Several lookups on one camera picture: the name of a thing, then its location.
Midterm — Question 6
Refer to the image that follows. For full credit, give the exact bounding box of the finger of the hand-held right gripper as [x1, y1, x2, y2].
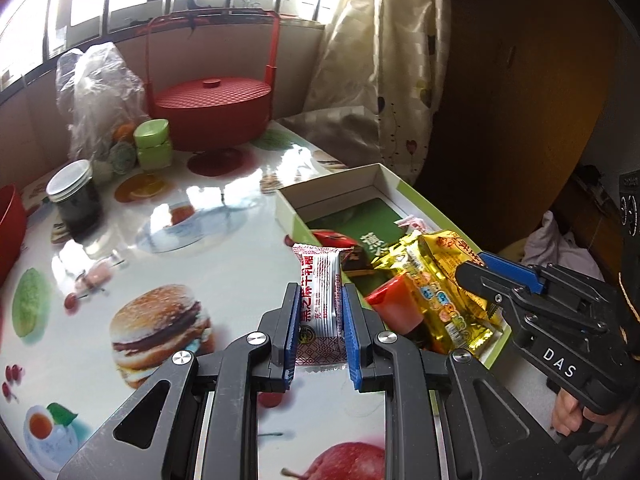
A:
[477, 251, 546, 293]
[455, 259, 531, 320]

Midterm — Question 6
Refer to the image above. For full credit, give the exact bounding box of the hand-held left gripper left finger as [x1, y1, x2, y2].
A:
[57, 282, 301, 480]

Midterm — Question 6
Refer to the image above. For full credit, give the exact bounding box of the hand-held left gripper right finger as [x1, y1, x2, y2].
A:
[342, 282, 576, 480]

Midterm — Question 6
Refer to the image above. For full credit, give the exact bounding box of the long yellow snack bar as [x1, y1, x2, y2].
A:
[400, 247, 503, 356]
[372, 232, 426, 281]

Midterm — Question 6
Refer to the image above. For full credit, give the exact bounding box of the red jelly cup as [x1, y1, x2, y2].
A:
[365, 274, 426, 336]

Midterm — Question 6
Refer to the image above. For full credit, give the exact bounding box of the green cardboard box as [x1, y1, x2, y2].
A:
[274, 162, 511, 368]

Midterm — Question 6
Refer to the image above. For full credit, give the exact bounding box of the person's right hand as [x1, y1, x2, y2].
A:
[550, 389, 630, 442]

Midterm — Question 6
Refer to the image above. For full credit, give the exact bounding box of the pale crumpled cloth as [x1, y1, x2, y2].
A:
[520, 210, 606, 281]

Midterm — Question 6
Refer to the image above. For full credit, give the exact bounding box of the checkered clothing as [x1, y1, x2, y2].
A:
[570, 410, 640, 480]

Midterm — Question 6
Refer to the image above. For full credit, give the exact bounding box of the black appliance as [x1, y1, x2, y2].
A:
[617, 170, 640, 321]

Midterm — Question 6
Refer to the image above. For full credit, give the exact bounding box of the brown wooden wardrobe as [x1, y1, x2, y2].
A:
[415, 0, 626, 261]

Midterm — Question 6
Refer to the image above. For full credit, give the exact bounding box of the green plastic jar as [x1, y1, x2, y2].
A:
[133, 119, 173, 171]

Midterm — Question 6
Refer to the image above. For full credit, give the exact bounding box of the cream patterned curtain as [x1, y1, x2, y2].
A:
[320, 0, 451, 186]

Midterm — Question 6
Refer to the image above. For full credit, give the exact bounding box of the dark jar with white lid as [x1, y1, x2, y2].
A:
[46, 159, 105, 242]

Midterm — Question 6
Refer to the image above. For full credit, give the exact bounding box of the red plastic bowl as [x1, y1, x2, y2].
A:
[0, 184, 28, 286]

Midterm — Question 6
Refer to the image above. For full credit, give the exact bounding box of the clear plastic bag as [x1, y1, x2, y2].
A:
[55, 42, 151, 161]

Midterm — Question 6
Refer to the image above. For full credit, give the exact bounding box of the red basket with handle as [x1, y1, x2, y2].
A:
[145, 10, 277, 173]

